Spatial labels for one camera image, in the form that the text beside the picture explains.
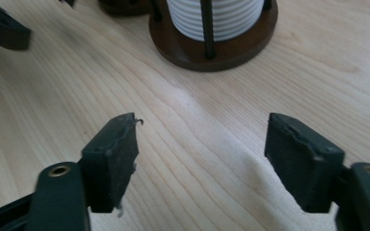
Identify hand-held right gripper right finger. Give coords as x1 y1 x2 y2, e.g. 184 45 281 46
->
264 112 347 214

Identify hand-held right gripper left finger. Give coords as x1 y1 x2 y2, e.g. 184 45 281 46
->
80 112 142 215

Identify stack of white paper cups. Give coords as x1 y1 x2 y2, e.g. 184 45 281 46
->
166 0 266 42

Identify black cup holder tray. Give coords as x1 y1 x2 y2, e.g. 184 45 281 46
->
148 0 278 72

